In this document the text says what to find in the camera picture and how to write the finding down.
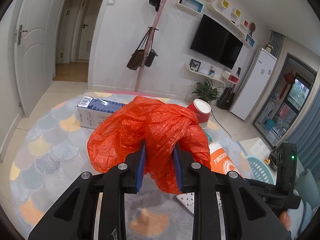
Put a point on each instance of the white washing machine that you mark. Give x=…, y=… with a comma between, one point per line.
x=267, y=112

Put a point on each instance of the blue bucket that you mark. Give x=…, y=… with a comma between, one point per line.
x=269, y=124

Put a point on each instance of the white lower wall shelf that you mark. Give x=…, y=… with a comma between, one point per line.
x=214, y=78

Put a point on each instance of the orange plastic bag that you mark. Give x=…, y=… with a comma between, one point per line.
x=161, y=126

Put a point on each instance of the dark metal bowl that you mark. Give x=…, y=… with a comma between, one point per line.
x=273, y=161

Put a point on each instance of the pink coat rack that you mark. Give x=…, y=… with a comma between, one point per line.
x=149, y=43

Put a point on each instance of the light blue laundry basket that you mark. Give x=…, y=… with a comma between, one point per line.
x=260, y=170

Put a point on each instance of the white curved upper shelf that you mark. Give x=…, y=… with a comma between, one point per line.
x=241, y=35

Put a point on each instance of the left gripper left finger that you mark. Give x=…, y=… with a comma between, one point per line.
x=73, y=215

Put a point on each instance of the right hand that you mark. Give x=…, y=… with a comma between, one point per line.
x=285, y=220

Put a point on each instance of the green potted plant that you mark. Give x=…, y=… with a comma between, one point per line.
x=206, y=92

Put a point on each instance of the white room door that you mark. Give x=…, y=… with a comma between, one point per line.
x=37, y=26

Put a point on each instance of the black small bag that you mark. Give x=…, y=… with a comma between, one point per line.
x=150, y=58

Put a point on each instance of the black acoustic guitar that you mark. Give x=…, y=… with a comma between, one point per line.
x=226, y=99

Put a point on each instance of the patterned scallop tablecloth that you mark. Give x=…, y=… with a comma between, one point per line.
x=54, y=154

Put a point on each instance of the white refrigerator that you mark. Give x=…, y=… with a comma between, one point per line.
x=256, y=81

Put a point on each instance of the red white paper bucket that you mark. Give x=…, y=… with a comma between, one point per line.
x=202, y=111

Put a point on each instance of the framed butterfly picture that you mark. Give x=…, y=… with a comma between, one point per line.
x=194, y=65

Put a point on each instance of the heart pattern white paper bag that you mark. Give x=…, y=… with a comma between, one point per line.
x=187, y=201

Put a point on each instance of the white blue carton box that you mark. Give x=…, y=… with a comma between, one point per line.
x=93, y=111

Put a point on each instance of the blue white cube shelf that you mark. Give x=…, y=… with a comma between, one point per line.
x=193, y=6

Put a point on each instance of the white coffee table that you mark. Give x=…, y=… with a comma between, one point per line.
x=257, y=148

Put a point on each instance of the black wall television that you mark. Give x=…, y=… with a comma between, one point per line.
x=216, y=42

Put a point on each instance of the brown tote bag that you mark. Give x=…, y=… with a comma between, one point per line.
x=137, y=57

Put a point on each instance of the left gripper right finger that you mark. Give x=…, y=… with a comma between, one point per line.
x=225, y=205

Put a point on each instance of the red white wall box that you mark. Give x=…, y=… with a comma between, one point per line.
x=230, y=77

